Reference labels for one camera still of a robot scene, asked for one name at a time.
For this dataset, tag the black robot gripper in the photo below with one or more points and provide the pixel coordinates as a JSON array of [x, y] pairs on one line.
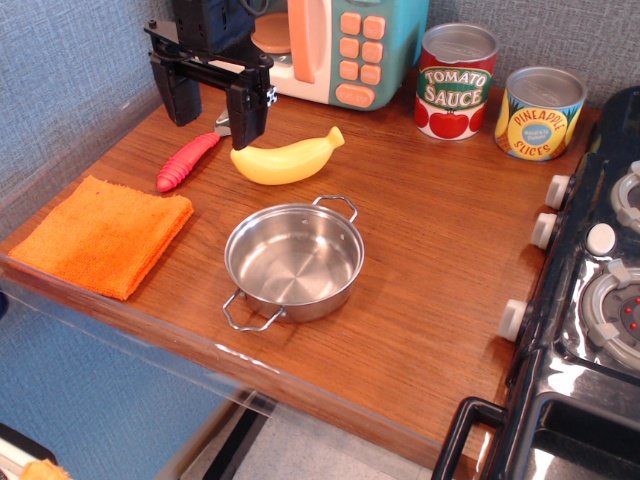
[[212, 31]]

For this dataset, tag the stainless steel pot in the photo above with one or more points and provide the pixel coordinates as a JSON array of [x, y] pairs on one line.
[[293, 263]]

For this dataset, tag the tomato sauce tin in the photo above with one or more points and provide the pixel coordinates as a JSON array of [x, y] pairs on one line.
[[455, 74]]

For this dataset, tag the pineapple slices tin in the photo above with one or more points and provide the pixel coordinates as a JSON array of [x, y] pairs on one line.
[[539, 112]]

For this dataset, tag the yellow toy banana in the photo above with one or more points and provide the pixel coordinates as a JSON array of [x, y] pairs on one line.
[[287, 164]]

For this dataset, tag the toy microwave oven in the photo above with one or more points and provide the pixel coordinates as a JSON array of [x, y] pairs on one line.
[[349, 54]]

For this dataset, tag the orange folded cloth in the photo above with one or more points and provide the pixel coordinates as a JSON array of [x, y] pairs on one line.
[[104, 237]]

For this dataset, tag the black toy stove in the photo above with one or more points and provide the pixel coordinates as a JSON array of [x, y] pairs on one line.
[[572, 408]]

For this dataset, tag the red handled metal spoon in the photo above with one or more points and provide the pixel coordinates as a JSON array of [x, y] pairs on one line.
[[179, 166]]

